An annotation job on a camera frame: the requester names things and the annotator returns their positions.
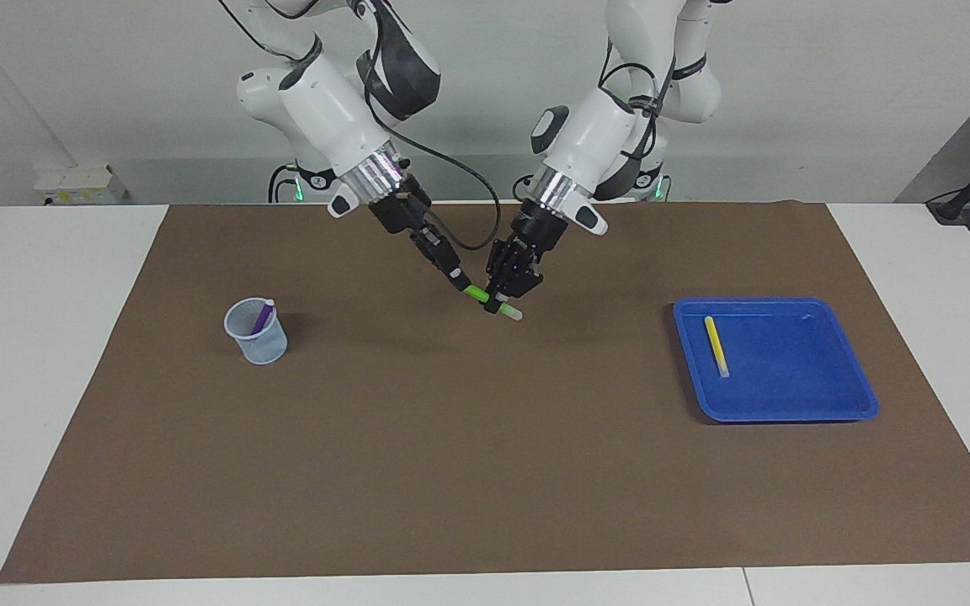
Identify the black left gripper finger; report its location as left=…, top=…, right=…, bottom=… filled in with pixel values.
left=485, top=252, right=545, bottom=314
left=485, top=240, right=513, bottom=291

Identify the green highlighter pen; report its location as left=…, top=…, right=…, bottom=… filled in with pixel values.
left=464, top=284, right=524, bottom=322

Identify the brown table mat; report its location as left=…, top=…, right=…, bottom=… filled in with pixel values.
left=0, top=200, right=970, bottom=585

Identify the translucent plastic pen cup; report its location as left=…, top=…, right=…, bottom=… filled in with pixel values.
left=222, top=296, right=290, bottom=366

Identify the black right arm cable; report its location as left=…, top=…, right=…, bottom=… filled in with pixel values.
left=363, top=0, right=503, bottom=252

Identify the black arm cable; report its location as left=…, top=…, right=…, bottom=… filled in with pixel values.
left=514, top=38, right=664, bottom=201
left=363, top=0, right=503, bottom=252

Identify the white power strip box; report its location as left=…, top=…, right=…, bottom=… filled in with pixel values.
left=33, top=162, right=128, bottom=207

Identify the blue plastic tray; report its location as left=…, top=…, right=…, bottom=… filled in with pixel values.
left=672, top=296, right=880, bottom=423

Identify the yellow highlighter pen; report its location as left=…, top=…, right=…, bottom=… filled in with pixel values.
left=704, top=316, right=731, bottom=379

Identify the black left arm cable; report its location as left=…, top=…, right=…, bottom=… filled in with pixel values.
left=514, top=38, right=664, bottom=201

